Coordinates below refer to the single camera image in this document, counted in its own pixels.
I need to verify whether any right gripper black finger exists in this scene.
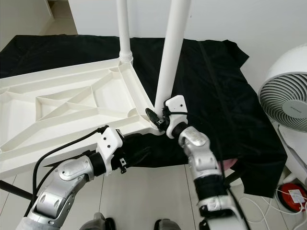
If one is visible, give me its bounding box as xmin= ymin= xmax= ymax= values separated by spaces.
xmin=145 ymin=107 xmax=163 ymax=130

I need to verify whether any white plastic children table top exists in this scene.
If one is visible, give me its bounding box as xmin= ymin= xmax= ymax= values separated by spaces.
xmin=0 ymin=57 xmax=166 ymax=182

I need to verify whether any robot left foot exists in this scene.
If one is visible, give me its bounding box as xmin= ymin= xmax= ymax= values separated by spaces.
xmin=79 ymin=213 xmax=117 ymax=230

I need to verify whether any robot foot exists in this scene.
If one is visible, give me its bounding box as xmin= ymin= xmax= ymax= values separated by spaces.
xmin=153 ymin=218 xmax=184 ymax=230
xmin=79 ymin=213 xmax=117 ymax=230

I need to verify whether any black tablecloth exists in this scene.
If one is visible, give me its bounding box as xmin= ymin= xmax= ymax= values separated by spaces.
xmin=0 ymin=34 xmax=288 ymax=198

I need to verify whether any pink cushion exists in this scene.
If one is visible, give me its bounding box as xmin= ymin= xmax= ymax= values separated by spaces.
xmin=221 ymin=161 xmax=238 ymax=173

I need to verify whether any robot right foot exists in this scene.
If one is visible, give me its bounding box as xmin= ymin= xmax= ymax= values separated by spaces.
xmin=153 ymin=218 xmax=184 ymax=230

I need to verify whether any white round fan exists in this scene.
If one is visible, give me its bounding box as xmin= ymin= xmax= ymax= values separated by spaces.
xmin=259 ymin=44 xmax=307 ymax=185

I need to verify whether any red object on floor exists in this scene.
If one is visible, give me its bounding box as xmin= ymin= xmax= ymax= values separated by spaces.
xmin=276 ymin=182 xmax=307 ymax=214

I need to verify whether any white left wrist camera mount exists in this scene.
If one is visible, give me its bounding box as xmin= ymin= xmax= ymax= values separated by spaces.
xmin=97 ymin=126 xmax=124 ymax=176

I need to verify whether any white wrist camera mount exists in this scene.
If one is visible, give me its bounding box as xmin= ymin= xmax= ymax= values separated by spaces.
xmin=97 ymin=126 xmax=124 ymax=176
xmin=165 ymin=95 xmax=188 ymax=139

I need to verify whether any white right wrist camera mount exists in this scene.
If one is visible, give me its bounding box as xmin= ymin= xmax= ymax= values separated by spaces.
xmin=165 ymin=95 xmax=188 ymax=139

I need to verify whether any white floor cable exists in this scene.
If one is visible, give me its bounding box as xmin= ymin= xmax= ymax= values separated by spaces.
xmin=245 ymin=192 xmax=307 ymax=226

